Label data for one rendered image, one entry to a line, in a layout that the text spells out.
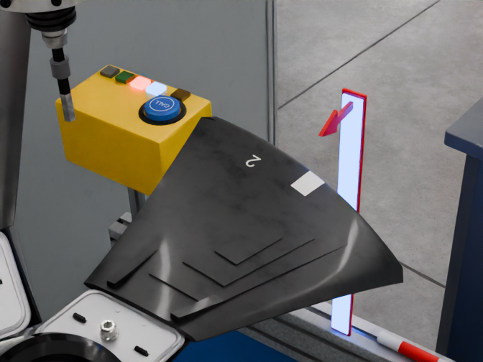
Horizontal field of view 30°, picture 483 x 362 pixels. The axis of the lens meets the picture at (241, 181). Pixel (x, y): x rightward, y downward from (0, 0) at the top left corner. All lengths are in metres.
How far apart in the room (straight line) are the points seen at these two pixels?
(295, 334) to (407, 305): 1.21
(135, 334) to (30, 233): 1.06
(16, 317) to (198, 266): 0.16
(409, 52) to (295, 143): 0.67
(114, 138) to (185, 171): 0.29
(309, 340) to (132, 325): 0.48
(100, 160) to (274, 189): 0.37
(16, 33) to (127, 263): 0.19
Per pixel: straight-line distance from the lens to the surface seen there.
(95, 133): 1.06
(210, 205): 0.74
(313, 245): 0.73
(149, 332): 0.64
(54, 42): 0.48
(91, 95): 1.09
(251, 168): 0.78
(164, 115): 1.02
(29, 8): 0.44
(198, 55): 1.92
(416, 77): 3.12
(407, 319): 2.26
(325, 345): 1.09
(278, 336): 1.13
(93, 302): 0.66
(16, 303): 0.57
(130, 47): 1.73
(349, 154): 0.88
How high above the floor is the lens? 1.66
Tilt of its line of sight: 39 degrees down
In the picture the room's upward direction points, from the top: 2 degrees counter-clockwise
